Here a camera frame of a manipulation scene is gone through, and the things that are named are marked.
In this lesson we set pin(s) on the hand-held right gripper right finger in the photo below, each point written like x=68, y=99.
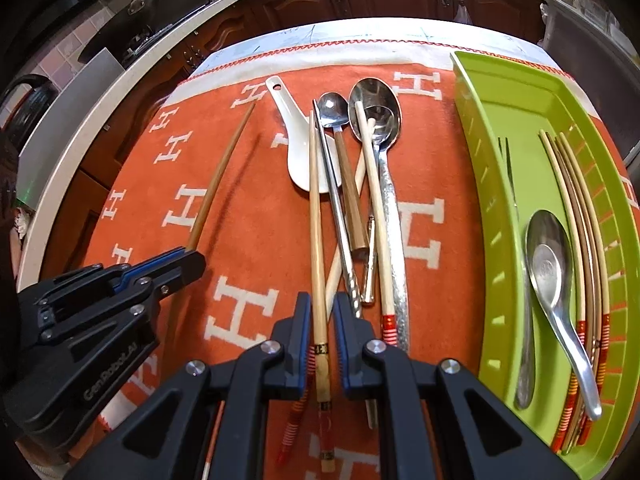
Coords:
x=342, y=340

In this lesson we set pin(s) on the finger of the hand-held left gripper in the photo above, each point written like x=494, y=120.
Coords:
x=170, y=285
x=160, y=262

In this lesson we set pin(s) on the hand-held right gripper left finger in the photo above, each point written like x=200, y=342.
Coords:
x=302, y=340

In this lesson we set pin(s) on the metal chopstick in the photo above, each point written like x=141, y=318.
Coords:
x=345, y=245
x=370, y=270

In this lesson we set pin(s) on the white ceramic spoon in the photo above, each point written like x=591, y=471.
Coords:
x=300, y=155

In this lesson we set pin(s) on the metal fork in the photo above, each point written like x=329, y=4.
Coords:
x=525, y=385

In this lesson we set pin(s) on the metal soup spoon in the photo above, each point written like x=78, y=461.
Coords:
x=547, y=255

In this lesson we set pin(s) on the green plastic utensil tray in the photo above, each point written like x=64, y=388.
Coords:
x=530, y=195

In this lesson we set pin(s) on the orange patterned blanket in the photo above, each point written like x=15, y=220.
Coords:
x=250, y=210

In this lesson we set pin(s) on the steel side panel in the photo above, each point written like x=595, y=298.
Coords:
x=65, y=110

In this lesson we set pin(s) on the gas stove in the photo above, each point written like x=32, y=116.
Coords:
x=150, y=37

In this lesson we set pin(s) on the blue white tablecloth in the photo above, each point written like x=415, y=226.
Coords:
x=350, y=32

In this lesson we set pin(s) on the hanging plastic bag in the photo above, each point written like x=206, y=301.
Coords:
x=462, y=13

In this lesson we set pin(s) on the aluminium cabinet frosted doors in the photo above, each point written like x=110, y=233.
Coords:
x=580, y=40

